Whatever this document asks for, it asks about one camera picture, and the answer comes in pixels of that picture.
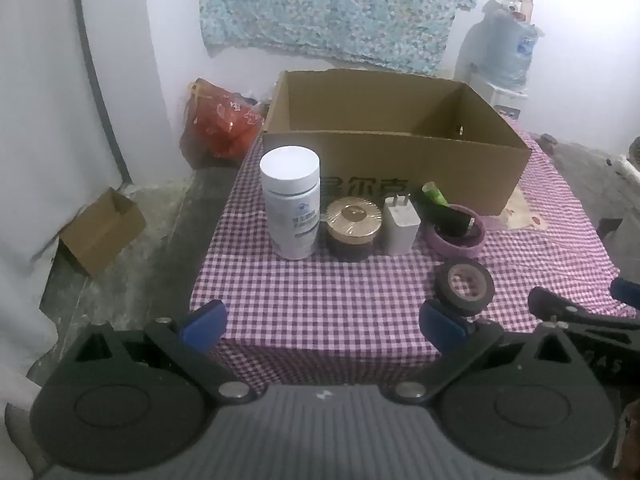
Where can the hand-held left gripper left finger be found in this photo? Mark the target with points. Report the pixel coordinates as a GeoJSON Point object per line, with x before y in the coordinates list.
{"type": "Point", "coordinates": [204, 326]}

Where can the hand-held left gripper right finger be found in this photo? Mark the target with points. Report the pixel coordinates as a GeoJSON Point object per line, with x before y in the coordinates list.
{"type": "Point", "coordinates": [442, 329]}

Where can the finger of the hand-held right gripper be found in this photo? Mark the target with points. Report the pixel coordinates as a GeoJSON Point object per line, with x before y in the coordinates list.
{"type": "Point", "coordinates": [627, 291]}
{"type": "Point", "coordinates": [565, 304]}

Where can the white plastic bottle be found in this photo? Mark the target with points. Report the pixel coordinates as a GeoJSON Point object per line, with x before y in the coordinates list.
{"type": "Point", "coordinates": [290, 200]}

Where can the large cardboard box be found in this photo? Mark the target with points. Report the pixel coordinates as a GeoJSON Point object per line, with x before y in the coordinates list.
{"type": "Point", "coordinates": [350, 160]}

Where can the black tape roll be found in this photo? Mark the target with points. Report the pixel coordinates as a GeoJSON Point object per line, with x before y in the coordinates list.
{"type": "Point", "coordinates": [445, 290]}

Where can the black cylindrical object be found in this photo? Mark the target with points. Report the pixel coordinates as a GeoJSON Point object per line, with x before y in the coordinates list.
{"type": "Point", "coordinates": [447, 221]}

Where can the white charger plug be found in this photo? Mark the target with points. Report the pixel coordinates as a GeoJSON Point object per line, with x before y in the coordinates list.
{"type": "Point", "coordinates": [401, 225]}

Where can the purple checked tablecloth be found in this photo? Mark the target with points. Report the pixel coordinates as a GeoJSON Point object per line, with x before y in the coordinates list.
{"type": "Point", "coordinates": [320, 300]}

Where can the green tube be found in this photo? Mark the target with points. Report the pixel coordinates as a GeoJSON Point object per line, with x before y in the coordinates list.
{"type": "Point", "coordinates": [435, 194]}

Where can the gold lid jar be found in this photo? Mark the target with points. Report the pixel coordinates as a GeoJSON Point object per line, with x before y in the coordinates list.
{"type": "Point", "coordinates": [352, 220]}

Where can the small cardboard box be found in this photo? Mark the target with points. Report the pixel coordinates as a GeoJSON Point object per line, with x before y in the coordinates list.
{"type": "Point", "coordinates": [100, 230]}

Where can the red plastic bag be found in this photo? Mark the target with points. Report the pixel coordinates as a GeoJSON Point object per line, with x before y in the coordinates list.
{"type": "Point", "coordinates": [220, 120]}

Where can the white sheet with dark edge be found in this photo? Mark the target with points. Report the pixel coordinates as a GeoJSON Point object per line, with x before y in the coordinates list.
{"type": "Point", "coordinates": [45, 110]}

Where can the teal patterned wall cloth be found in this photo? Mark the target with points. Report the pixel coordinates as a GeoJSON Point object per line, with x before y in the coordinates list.
{"type": "Point", "coordinates": [340, 10]}

